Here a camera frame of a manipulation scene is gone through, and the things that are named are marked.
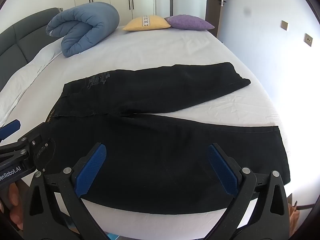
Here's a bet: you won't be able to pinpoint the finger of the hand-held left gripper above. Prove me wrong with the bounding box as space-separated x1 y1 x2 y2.
0 119 21 142
0 133 42 166

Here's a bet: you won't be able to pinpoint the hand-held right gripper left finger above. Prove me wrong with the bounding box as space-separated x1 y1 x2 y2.
24 142 108 240

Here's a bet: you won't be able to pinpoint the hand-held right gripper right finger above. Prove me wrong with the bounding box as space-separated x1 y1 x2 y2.
207 143 297 240

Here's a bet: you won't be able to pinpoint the black pants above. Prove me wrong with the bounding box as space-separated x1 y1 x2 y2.
32 62 291 215

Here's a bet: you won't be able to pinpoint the person's left hand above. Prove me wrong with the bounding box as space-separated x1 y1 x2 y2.
0 181 25 231

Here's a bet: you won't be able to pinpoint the white pillow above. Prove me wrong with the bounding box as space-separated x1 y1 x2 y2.
0 40 63 128

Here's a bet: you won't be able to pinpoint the grey upholstered headboard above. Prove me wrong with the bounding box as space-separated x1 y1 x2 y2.
0 7 63 92

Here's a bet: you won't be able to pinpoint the rolled blue duvet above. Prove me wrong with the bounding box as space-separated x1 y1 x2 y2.
46 2 120 58

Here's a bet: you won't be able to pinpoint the white bed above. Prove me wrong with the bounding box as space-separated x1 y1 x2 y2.
0 24 295 237

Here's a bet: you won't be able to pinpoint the purple pillow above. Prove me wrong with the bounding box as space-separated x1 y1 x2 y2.
164 15 215 31

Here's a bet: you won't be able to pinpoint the brown door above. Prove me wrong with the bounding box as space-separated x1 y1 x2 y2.
206 0 226 39

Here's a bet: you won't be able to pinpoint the yellow pillow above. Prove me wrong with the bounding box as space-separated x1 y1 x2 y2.
122 15 172 32

